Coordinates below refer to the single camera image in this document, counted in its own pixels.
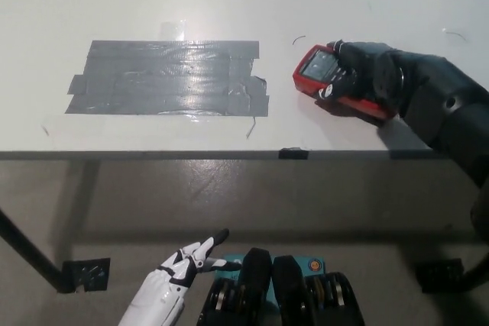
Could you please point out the white and black right hand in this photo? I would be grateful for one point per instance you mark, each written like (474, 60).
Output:
(359, 70)

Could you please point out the white and black left hand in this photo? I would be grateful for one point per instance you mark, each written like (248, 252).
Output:
(160, 291)

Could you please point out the red digital multimeter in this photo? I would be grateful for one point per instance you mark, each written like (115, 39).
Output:
(319, 66)

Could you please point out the small black tape piece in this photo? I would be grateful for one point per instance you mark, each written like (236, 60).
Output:
(293, 153)

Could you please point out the black metal table leg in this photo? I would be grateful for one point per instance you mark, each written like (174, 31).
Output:
(30, 251)

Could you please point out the grey duct tape patch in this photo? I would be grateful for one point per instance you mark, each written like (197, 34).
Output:
(168, 78)

